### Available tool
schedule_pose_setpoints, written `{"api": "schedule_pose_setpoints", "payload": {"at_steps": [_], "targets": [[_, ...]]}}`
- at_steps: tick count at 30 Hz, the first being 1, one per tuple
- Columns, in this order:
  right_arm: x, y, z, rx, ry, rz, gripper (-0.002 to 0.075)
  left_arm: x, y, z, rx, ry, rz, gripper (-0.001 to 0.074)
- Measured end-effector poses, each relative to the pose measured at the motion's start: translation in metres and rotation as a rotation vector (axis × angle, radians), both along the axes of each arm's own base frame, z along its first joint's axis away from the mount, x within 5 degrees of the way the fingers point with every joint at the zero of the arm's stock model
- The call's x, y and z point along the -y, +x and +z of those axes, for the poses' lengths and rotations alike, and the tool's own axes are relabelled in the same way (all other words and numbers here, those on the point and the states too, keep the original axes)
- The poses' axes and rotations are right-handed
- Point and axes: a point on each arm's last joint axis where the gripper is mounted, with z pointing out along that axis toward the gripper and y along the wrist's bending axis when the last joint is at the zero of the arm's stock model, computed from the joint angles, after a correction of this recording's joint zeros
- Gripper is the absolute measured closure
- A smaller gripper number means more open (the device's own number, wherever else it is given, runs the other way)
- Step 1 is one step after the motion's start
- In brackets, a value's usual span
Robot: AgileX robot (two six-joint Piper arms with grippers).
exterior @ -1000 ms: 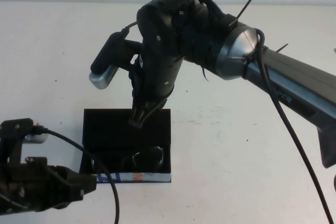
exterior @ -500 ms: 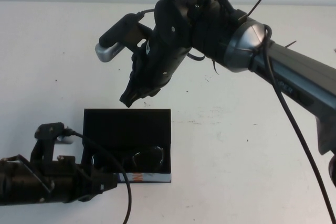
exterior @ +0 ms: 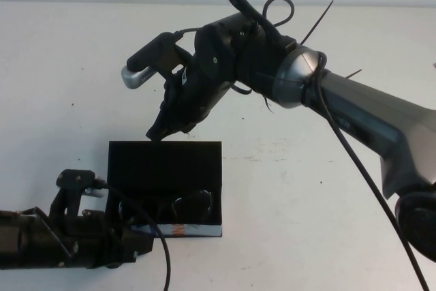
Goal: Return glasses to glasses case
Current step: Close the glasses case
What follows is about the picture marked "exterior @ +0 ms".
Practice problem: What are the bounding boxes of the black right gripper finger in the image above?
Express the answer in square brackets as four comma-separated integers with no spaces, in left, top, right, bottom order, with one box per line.
[171,116,198,136]
[145,108,175,142]

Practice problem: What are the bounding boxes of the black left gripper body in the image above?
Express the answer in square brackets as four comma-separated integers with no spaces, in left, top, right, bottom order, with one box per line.
[33,205,136,270]

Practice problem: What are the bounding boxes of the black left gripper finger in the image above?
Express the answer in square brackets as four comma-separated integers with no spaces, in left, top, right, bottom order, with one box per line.
[121,226,155,257]
[99,254,138,271]

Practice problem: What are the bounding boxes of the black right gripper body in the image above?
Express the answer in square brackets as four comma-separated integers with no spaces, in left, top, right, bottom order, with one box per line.
[159,61,236,132]

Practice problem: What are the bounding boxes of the black glasses case printed side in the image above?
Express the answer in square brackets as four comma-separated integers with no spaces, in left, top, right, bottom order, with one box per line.
[104,140,224,239]

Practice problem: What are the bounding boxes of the black framed glasses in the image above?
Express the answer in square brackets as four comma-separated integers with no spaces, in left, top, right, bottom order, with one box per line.
[117,188,214,228]

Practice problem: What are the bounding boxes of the long black zip tie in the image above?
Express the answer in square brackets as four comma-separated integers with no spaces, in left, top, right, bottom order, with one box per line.
[300,0,335,47]

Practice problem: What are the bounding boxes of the black left camera cable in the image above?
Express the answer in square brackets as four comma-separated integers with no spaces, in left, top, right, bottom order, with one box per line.
[100,183,172,291]

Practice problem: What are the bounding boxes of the black camera cable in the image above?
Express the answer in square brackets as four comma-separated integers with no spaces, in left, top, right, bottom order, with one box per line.
[100,183,172,291]
[175,0,432,291]

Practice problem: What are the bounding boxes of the black right camera mount bracket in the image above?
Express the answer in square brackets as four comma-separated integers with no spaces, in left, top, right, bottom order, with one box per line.
[155,44,192,85]

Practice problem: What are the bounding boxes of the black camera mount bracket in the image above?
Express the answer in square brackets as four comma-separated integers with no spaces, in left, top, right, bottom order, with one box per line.
[155,44,192,85]
[49,168,98,224]

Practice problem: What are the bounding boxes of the black left camera mount bracket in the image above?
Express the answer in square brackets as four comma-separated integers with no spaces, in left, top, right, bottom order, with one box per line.
[49,168,98,224]

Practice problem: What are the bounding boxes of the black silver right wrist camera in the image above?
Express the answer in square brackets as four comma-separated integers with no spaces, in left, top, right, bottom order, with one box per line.
[121,31,182,91]

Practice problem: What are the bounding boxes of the black right camera cable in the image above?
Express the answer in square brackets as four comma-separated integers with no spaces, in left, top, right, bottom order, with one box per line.
[175,0,432,291]

